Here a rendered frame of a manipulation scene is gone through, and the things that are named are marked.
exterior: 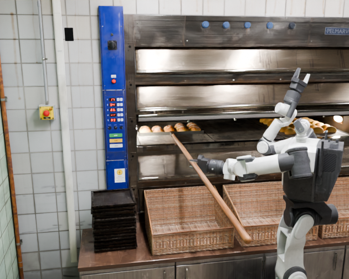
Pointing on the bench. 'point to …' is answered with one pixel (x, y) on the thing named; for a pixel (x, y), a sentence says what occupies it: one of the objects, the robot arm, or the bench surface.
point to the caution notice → (119, 175)
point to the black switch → (112, 45)
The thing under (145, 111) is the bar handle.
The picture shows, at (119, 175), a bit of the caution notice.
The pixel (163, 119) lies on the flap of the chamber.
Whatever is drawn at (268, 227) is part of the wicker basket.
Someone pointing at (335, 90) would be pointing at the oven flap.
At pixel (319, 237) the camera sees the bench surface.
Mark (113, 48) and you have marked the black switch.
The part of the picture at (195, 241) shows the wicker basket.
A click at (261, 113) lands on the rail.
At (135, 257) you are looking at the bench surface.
